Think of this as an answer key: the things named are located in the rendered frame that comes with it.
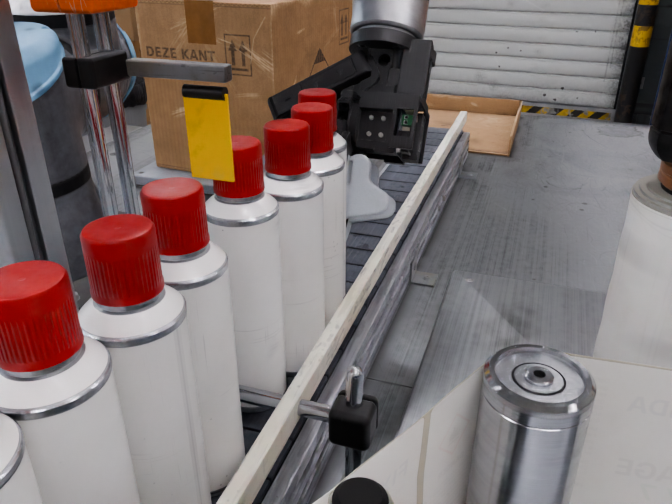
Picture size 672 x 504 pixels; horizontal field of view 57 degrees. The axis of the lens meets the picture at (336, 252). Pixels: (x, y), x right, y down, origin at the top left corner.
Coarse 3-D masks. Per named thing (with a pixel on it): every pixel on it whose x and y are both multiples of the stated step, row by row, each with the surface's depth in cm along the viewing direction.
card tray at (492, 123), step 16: (432, 96) 146; (448, 96) 145; (464, 96) 144; (432, 112) 145; (448, 112) 145; (480, 112) 144; (496, 112) 143; (512, 112) 142; (448, 128) 133; (464, 128) 133; (480, 128) 133; (496, 128) 133; (512, 128) 120; (480, 144) 123; (496, 144) 123; (512, 144) 122
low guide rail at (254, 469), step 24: (456, 120) 108; (432, 168) 86; (408, 216) 73; (384, 240) 65; (384, 264) 64; (360, 288) 57; (336, 312) 53; (336, 336) 50; (312, 360) 47; (312, 384) 46; (288, 408) 42; (264, 432) 40; (288, 432) 42; (264, 456) 38; (240, 480) 37; (264, 480) 39
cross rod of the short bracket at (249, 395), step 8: (240, 392) 44; (248, 392) 44; (256, 392) 44; (264, 392) 44; (272, 392) 44; (240, 400) 45; (248, 400) 44; (256, 400) 44; (264, 400) 44; (272, 400) 44; (304, 400) 44; (272, 408) 44; (304, 408) 43; (312, 408) 43; (320, 408) 43; (328, 408) 43; (304, 416) 43; (312, 416) 43; (320, 416) 43; (328, 416) 43
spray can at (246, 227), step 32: (256, 160) 39; (224, 192) 40; (256, 192) 40; (224, 224) 40; (256, 224) 40; (256, 256) 41; (256, 288) 42; (256, 320) 43; (256, 352) 44; (256, 384) 46
